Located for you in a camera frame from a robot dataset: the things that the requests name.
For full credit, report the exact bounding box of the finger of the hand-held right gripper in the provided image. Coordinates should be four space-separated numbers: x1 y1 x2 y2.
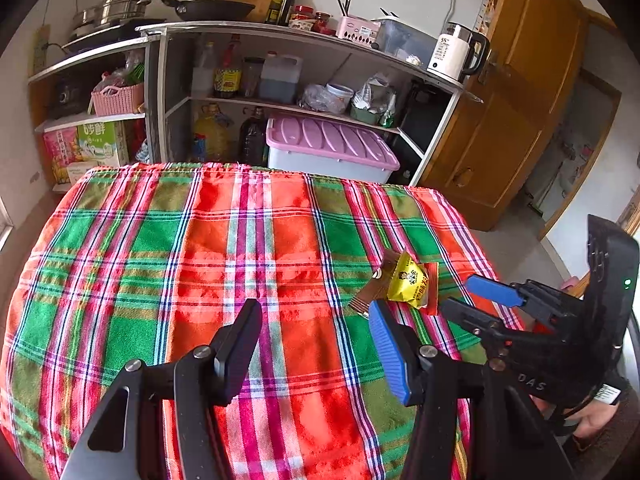
439 297 511 346
464 275 531 310

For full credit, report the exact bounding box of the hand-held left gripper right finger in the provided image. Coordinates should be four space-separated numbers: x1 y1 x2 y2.
367 300 576 480

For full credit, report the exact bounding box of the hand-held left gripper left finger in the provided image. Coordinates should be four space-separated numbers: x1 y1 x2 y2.
60 299 263 480

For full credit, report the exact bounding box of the yellow snack packet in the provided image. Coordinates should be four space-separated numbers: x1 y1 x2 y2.
350 250 441 317

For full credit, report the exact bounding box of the person's right forearm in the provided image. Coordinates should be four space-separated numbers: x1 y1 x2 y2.
595 385 640 480

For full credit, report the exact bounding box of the person's right hand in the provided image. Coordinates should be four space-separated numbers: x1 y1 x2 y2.
570 400 618 456

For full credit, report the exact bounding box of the plaid tablecloth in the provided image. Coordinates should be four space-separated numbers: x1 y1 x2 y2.
0 161 526 480

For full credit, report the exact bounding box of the wooden door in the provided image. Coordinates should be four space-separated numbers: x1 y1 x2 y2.
417 0 591 233

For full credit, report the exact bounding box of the large dark bottle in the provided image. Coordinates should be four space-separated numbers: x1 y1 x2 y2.
239 106 268 166

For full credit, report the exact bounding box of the large yellow oil bottle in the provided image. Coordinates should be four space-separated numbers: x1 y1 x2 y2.
192 102 233 163

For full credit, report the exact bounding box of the small green basket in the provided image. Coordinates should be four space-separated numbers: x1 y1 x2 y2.
350 102 383 125

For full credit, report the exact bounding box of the storage box with pink lid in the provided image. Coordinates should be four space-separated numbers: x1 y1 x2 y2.
265 115 401 184

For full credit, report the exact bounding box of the plastic bag of goods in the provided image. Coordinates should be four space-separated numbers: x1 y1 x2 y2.
352 74 396 111

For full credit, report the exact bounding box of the white electric kettle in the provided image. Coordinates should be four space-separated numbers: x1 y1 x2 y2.
426 21 491 85

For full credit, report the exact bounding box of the green milk carton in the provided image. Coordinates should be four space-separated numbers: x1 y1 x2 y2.
75 120 131 168

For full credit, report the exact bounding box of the white plastic tub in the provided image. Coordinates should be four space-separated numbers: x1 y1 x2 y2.
325 82 355 114

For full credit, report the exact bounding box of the crumpled clear plastic bag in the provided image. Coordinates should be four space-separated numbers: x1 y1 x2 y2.
298 83 333 112

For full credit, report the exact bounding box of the pink carton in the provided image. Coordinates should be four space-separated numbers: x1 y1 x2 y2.
42 127 81 184

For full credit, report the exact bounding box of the clear plastic storage box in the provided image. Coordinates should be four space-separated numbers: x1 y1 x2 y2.
375 17 438 68

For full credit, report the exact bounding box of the soy sauce bottle red cap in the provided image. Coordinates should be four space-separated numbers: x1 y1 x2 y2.
214 35 243 99

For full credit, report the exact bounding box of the dark glass jar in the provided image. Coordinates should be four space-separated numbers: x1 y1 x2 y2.
241 56 266 98

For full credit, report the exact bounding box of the plastic jug of dark liquid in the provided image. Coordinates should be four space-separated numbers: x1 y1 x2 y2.
259 51 304 105

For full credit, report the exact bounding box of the clear plastic bottle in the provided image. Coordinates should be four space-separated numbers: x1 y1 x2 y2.
191 41 217 98

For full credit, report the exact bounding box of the pink woven basket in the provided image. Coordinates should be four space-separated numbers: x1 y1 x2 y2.
90 82 146 117

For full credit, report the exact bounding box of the pink chopstick holder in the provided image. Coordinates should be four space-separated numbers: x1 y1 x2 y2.
336 15 381 48

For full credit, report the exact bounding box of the grey metal kitchen shelf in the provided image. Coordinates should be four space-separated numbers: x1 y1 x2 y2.
27 20 483 196

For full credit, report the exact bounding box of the black cooktop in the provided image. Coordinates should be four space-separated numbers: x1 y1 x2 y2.
62 19 168 55

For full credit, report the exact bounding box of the black wok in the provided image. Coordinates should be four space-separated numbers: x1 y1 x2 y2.
132 0 257 22

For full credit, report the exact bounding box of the steel steamer pot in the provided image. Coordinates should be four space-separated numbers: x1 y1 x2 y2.
70 0 153 36

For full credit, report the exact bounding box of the metal door handle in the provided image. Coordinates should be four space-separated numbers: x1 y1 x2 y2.
477 47 501 86

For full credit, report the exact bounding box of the wall calendar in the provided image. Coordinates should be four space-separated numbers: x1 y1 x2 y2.
475 0 505 36

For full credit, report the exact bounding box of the wall socket strip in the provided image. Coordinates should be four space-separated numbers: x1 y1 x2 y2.
32 24 52 75

